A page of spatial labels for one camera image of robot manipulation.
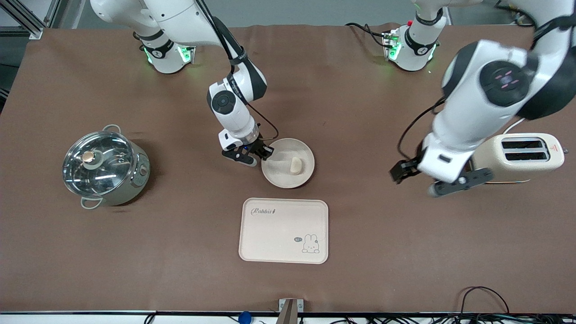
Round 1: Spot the round cream plate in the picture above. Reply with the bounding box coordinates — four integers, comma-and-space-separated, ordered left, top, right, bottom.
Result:
261, 138, 315, 189

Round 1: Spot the cream rabbit print tray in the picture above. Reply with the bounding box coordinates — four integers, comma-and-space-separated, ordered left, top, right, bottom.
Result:
238, 198, 329, 264

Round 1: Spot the cream two-slot toaster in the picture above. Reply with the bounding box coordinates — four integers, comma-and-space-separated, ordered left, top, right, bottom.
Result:
470, 133, 565, 184

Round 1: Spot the steel cooking pot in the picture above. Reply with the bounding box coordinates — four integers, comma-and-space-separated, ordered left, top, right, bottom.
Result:
67, 125, 151, 210

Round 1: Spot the glass pot lid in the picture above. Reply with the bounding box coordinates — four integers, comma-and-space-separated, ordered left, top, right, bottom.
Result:
62, 131, 135, 197

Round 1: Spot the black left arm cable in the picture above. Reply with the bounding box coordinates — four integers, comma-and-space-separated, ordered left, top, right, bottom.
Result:
398, 97, 447, 160

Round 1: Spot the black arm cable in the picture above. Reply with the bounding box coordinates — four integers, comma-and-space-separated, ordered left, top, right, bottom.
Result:
196, 0, 279, 141
398, 97, 447, 160

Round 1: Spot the white toaster power cable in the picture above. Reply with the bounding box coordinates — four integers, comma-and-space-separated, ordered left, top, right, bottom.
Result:
503, 118, 526, 135

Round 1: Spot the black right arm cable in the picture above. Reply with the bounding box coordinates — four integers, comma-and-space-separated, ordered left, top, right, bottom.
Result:
196, 0, 279, 141

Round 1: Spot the black looped cable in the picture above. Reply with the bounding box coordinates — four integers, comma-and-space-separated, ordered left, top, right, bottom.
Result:
459, 286, 510, 316

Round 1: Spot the black left base cable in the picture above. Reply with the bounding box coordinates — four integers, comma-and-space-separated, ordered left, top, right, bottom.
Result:
346, 22, 393, 48

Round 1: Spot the black cable bundle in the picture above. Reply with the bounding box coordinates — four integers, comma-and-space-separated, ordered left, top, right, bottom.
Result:
315, 313, 576, 324

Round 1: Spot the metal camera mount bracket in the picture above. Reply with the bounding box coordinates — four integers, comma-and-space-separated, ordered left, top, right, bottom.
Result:
279, 299, 304, 324

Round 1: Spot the aluminium frame profile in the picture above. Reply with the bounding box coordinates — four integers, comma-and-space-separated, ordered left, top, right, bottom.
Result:
0, 0, 68, 40

